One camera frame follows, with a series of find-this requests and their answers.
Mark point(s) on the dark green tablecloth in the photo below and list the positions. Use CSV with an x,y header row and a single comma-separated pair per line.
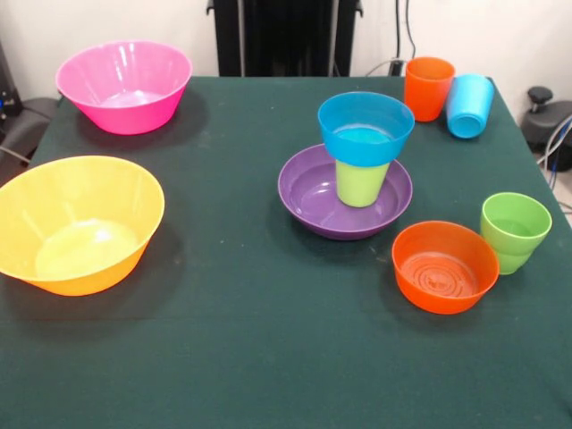
x,y
313,357

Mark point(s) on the large orange yellow bowl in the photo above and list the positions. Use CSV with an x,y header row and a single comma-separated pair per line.
x,y
67,192

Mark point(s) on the black equipment with knob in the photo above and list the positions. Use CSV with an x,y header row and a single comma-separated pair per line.
x,y
547,120

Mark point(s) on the purple bowl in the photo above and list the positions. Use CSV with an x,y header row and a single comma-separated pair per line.
x,y
313,210

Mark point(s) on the lime yellow cup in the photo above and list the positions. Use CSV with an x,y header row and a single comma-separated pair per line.
x,y
357,187

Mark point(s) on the black computer tower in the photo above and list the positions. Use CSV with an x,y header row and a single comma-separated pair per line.
x,y
6,89

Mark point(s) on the small orange bowl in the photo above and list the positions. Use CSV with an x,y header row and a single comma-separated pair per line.
x,y
442,301

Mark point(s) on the orange cup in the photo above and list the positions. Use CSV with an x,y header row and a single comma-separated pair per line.
x,y
424,96

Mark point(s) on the large pink bowl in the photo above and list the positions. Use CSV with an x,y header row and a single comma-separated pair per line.
x,y
89,76

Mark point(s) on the blue cup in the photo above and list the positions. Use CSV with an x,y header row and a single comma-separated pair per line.
x,y
469,107

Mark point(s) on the small blue bowl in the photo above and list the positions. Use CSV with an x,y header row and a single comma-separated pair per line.
x,y
353,152

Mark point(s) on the green cup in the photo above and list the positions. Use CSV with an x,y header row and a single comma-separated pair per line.
x,y
516,214
514,263

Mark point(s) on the black power adapter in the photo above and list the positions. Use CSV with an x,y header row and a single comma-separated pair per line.
x,y
396,67

